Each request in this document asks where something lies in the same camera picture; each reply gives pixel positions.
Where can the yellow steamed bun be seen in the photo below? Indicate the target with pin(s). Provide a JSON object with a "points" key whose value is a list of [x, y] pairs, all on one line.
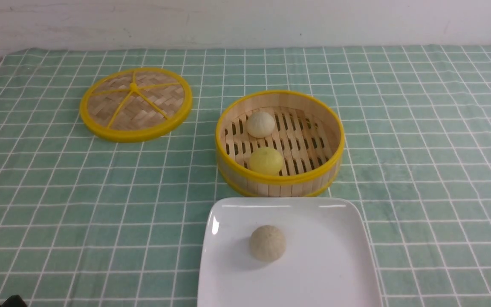
{"points": [[266, 161]]}

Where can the white steamed bun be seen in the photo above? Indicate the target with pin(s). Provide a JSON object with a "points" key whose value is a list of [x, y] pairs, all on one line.
{"points": [[260, 124]]}

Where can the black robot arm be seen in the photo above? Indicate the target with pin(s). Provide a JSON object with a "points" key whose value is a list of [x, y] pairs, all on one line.
{"points": [[14, 301]]}

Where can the beige steamed bun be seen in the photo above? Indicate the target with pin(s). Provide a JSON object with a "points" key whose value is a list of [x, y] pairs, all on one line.
{"points": [[267, 243]]}

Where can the white square plate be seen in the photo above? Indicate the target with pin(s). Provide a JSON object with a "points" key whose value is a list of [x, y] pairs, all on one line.
{"points": [[327, 261]]}

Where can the yellow-rimmed bamboo steamer basket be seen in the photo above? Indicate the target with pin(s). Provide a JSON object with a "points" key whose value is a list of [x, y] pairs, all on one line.
{"points": [[308, 134]]}

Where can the yellow-rimmed bamboo steamer lid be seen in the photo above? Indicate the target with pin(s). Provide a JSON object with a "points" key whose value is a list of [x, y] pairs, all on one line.
{"points": [[136, 105]]}

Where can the green checkered tablecloth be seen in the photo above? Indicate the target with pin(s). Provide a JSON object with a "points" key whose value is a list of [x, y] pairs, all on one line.
{"points": [[86, 222]]}

